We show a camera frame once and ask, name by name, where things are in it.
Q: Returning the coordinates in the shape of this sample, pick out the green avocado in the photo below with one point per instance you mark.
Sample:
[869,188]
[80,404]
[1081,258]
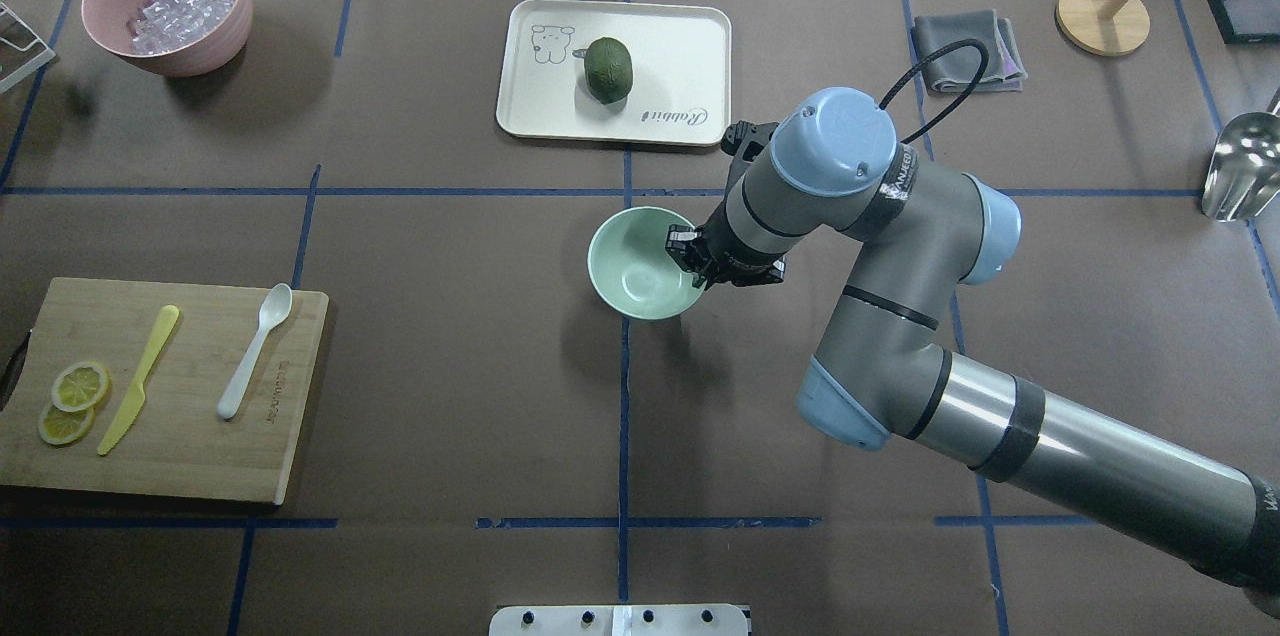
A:
[609,70]

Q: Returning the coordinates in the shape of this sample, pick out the white pedestal column base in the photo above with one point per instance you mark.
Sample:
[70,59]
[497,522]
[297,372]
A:
[623,619]

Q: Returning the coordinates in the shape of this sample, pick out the bamboo cutting board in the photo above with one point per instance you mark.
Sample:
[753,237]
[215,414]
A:
[178,447]

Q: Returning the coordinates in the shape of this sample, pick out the pink bowl with ice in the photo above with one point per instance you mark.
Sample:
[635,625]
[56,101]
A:
[173,38]

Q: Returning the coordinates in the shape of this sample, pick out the lemon slice lower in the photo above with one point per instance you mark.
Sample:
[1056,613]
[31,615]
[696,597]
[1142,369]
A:
[57,427]

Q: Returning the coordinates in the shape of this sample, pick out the mint green bowl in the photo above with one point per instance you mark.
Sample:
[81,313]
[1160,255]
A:
[631,270]

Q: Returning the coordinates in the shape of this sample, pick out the wooden mug tree stand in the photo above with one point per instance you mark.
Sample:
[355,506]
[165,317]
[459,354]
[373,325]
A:
[1108,28]

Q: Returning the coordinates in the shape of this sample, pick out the steel ice scoop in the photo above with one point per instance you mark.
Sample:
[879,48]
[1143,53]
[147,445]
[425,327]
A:
[1243,176]

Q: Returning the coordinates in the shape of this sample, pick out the lemon slice upper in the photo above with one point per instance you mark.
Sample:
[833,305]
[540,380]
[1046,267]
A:
[80,386]

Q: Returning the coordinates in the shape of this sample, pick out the grey folded cloth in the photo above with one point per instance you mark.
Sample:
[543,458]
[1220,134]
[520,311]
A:
[1004,69]

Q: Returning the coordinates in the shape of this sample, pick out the white rabbit tray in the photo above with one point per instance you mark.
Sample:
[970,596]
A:
[682,73]

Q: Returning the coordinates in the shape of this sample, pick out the yellow plastic knife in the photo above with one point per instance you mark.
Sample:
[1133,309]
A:
[135,396]

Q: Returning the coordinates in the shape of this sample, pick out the white plastic spoon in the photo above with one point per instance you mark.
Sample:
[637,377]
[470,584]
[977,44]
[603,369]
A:
[274,310]

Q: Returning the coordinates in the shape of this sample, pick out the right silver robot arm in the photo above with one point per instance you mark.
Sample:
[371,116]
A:
[925,231]

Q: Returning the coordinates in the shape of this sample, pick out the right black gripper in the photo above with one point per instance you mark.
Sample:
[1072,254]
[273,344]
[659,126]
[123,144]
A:
[716,261]

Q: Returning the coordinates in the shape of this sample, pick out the lemon slice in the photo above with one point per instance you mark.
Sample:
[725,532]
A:
[80,386]
[57,427]

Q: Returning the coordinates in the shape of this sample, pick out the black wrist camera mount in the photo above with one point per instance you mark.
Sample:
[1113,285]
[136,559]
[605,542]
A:
[746,140]

